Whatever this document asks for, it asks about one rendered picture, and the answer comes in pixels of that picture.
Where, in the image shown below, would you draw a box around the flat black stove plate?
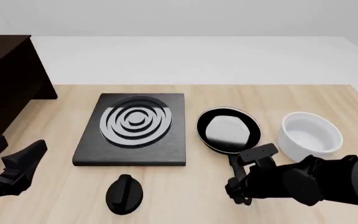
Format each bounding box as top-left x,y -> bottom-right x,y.
72,93 -> 188,167

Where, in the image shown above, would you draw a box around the white ceramic bowl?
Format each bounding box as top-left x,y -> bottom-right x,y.
277,111 -> 344,162

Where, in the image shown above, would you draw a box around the round black stove knob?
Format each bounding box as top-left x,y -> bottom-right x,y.
105,174 -> 144,216

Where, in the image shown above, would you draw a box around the dark wooden cabinet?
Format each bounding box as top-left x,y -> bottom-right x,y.
0,34 -> 58,142

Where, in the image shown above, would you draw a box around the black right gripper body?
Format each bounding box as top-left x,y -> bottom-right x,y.
224,173 -> 257,207

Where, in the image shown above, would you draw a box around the black frying pan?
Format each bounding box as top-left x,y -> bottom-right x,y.
196,106 -> 262,180

